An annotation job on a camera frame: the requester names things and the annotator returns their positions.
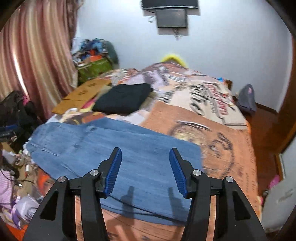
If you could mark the yellow foam tube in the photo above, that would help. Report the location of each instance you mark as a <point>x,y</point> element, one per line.
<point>172,58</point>

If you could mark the lilac printed cloth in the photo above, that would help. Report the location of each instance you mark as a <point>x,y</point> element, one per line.
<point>13,204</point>

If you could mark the wooden bed post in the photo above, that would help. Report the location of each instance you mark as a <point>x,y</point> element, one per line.
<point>229,84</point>

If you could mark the grey bag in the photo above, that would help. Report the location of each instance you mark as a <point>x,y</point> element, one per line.
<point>246,99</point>

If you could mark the printed blanket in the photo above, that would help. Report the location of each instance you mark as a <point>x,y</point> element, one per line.
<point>185,115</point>

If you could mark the light grey object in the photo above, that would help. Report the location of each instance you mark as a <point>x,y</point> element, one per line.
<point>279,206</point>

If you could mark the green storage box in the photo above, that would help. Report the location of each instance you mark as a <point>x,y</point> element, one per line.
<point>94,69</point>

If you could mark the pink item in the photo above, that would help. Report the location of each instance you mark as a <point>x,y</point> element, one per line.
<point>274,182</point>

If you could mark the striped pink curtain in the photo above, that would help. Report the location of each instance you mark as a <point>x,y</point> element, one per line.
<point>34,46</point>

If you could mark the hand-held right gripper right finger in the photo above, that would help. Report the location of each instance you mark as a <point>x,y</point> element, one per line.
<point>178,171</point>

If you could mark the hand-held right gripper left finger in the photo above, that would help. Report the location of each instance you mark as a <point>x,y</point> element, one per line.
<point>113,171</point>

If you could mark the pile of mixed clothes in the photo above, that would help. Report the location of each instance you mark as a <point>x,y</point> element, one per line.
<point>92,48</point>

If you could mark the black mesh chair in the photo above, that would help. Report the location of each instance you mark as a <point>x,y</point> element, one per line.
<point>12,106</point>

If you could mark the grey cushion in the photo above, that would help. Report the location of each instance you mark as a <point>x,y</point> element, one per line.
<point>113,54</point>

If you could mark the wooden lap desk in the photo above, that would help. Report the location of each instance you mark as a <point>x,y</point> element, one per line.
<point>78,92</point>

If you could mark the folded black pants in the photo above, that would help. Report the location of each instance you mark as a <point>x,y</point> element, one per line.
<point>122,97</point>

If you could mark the small black wall monitor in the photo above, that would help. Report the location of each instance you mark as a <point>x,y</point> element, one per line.
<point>171,18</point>

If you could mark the blue jeans pants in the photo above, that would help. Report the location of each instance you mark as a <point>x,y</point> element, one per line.
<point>138,150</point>

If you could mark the black wall television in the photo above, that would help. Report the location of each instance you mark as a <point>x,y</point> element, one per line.
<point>170,3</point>

